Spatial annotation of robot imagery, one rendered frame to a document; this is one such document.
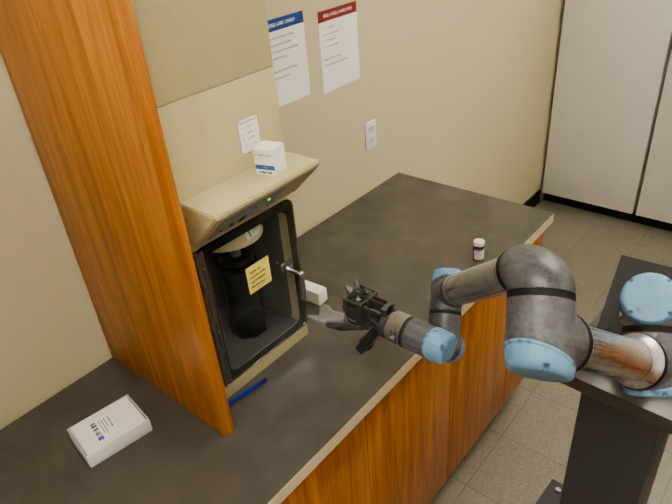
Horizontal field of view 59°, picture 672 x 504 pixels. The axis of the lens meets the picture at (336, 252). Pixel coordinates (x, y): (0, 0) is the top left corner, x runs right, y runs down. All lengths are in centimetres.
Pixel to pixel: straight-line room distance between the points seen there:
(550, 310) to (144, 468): 97
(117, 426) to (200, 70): 86
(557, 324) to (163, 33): 86
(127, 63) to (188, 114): 23
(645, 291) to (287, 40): 129
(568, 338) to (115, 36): 89
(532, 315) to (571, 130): 320
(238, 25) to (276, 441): 93
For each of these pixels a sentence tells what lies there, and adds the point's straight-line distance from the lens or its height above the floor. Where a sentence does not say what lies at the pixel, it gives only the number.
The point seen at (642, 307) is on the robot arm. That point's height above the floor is 123.
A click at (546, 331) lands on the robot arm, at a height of 139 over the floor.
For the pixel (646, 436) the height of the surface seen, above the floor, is 80.
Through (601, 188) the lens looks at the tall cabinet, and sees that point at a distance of 427.
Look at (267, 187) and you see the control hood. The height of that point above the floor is 151.
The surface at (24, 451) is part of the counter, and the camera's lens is 169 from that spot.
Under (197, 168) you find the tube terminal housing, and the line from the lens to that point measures 129.
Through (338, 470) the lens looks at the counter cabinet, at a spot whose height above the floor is 76.
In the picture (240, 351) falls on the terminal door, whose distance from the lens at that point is 154.
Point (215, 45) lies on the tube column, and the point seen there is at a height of 179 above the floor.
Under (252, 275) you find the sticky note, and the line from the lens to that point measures 147.
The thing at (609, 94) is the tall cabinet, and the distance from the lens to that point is 405.
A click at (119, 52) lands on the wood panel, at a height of 184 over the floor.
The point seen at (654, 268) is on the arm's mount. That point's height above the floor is 117.
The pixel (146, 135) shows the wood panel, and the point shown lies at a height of 170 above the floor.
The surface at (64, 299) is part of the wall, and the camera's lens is 173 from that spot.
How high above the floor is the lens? 205
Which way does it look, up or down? 32 degrees down
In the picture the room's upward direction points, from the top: 5 degrees counter-clockwise
